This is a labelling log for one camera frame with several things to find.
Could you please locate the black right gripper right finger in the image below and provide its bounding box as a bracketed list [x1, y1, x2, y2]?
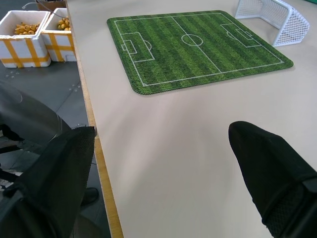
[228, 120, 317, 238]

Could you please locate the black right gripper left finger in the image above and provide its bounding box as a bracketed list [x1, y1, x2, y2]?
[0, 125, 96, 238]

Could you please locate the green soccer field mat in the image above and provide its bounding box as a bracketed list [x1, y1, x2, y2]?
[106, 10, 294, 96]

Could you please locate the white miniature soccer goal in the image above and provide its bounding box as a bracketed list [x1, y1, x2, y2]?
[234, 0, 311, 48]

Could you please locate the white foam box yellow tape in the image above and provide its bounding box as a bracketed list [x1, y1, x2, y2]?
[41, 7, 77, 62]
[0, 10, 52, 69]

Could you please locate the yellow banana bunch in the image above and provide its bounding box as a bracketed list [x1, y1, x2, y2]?
[14, 21, 41, 35]
[57, 16, 72, 31]

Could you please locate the brown cardboard box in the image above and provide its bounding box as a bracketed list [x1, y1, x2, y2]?
[35, 0, 67, 12]

